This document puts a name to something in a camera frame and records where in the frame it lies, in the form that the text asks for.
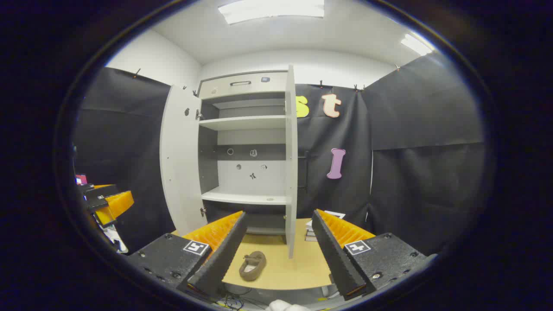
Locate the large ceiling light panel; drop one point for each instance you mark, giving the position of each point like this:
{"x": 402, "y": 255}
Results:
{"x": 272, "y": 11}

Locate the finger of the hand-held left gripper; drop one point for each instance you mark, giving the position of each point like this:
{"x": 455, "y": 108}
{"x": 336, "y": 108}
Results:
{"x": 103, "y": 193}
{"x": 114, "y": 206}

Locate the grey and white shoe cabinet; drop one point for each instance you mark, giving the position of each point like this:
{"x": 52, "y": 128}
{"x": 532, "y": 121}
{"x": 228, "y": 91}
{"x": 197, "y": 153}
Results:
{"x": 250, "y": 172}

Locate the black backdrop cloth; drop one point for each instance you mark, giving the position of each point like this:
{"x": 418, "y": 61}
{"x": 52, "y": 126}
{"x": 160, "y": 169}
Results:
{"x": 121, "y": 142}
{"x": 410, "y": 172}

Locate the white cabinet door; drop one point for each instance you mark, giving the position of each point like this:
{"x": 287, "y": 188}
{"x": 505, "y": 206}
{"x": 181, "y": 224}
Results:
{"x": 181, "y": 164}
{"x": 291, "y": 172}

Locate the brown fuzzy shoe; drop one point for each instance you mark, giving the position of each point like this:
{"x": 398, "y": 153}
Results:
{"x": 257, "y": 259}

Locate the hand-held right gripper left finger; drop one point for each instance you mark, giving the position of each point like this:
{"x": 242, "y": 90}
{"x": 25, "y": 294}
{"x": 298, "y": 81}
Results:
{"x": 222, "y": 259}

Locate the white cabinet drawer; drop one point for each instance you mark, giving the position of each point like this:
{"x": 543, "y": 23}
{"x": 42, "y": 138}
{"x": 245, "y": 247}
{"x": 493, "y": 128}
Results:
{"x": 224, "y": 90}

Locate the book with portrait cover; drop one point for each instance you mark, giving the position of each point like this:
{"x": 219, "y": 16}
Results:
{"x": 335, "y": 214}

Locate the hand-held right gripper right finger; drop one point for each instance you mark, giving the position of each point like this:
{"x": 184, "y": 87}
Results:
{"x": 335, "y": 259}

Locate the thin white book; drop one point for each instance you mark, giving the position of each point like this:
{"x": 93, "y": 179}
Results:
{"x": 310, "y": 236}

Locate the white printed packaging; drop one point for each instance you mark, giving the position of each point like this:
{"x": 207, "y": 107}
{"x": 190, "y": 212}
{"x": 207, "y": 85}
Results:
{"x": 116, "y": 242}

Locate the white cloth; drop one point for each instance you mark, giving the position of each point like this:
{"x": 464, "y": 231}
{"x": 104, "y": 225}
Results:
{"x": 285, "y": 306}

